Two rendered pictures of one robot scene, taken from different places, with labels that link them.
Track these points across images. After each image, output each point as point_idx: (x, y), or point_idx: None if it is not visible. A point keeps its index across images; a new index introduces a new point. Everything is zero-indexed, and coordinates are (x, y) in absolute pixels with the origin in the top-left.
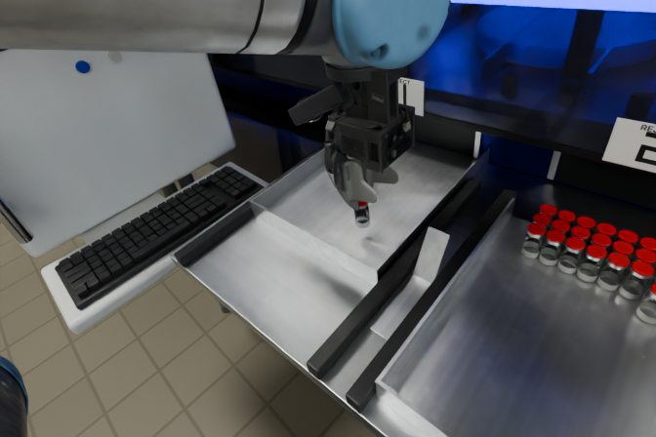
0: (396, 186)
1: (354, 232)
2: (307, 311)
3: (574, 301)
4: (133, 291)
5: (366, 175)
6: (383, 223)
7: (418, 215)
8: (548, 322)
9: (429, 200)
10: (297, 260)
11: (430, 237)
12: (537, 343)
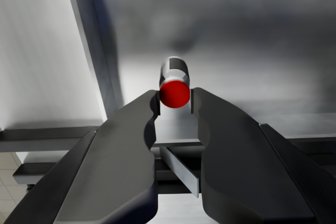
0: (320, 23)
1: (168, 42)
2: (29, 85)
3: (211, 220)
4: None
5: (202, 142)
6: (212, 66)
7: (256, 95)
8: (183, 215)
9: (296, 90)
10: (56, 4)
11: (188, 174)
12: (162, 216)
